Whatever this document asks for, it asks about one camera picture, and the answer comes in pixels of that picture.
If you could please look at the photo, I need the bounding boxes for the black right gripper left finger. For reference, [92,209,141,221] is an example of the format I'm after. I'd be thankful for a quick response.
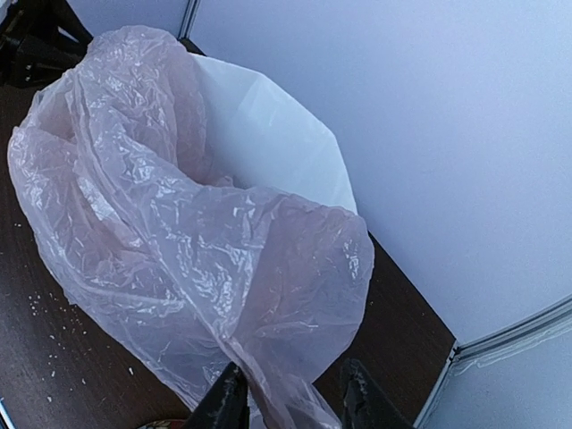
[185,362,250,429]

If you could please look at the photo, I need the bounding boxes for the aluminium corner post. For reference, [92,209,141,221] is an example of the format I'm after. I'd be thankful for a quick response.
[178,0,200,39]
[414,299,571,428]

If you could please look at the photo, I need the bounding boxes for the white faceted trash bin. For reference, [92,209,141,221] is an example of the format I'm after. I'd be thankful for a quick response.
[194,55,357,213]

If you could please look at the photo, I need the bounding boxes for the aluminium corner post right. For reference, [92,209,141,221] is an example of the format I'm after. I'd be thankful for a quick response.
[414,299,571,428]

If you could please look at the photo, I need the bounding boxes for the aluminium corner post left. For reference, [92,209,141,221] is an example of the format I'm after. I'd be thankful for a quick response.
[178,0,200,39]

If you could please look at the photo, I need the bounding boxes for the red floral plate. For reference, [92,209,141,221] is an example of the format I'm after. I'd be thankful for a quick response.
[138,418,186,429]

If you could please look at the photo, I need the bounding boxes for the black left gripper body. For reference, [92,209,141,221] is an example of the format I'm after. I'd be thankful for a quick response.
[1,0,88,88]

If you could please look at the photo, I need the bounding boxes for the translucent pink plastic bag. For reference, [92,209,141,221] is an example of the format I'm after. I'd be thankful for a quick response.
[7,26,374,428]

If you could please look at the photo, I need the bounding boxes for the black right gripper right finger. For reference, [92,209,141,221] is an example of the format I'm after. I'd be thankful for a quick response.
[341,358,413,429]

